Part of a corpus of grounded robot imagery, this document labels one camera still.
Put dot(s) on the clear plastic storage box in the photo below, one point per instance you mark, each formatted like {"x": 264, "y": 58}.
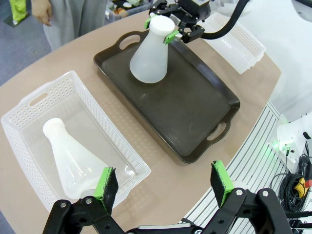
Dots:
{"x": 124, "y": 8}

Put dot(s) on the dark brown plastic tray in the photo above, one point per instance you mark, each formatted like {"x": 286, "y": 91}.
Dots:
{"x": 180, "y": 107}

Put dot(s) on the yellow emergency stop button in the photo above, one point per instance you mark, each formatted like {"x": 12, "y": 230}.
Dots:
{"x": 302, "y": 186}

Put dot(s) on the bright green bag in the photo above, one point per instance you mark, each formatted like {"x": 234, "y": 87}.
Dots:
{"x": 19, "y": 9}

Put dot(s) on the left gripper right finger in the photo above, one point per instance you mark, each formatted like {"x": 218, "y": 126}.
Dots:
{"x": 234, "y": 207}

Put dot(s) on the translucent white conical flask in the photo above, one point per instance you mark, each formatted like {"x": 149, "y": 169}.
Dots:
{"x": 75, "y": 158}
{"x": 151, "y": 58}

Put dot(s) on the white perforated plastic basket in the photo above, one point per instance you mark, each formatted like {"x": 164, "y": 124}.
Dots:
{"x": 36, "y": 117}
{"x": 241, "y": 46}

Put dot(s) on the person's right hand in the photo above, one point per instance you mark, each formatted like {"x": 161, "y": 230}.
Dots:
{"x": 42, "y": 12}

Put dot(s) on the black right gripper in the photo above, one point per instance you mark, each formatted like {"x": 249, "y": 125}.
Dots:
{"x": 192, "y": 11}

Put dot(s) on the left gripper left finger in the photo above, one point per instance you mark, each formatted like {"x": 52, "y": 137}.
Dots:
{"x": 97, "y": 214}

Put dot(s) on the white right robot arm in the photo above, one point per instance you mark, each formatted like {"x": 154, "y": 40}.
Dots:
{"x": 304, "y": 9}

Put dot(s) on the grey trousers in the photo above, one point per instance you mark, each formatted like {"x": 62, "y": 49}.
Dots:
{"x": 70, "y": 19}

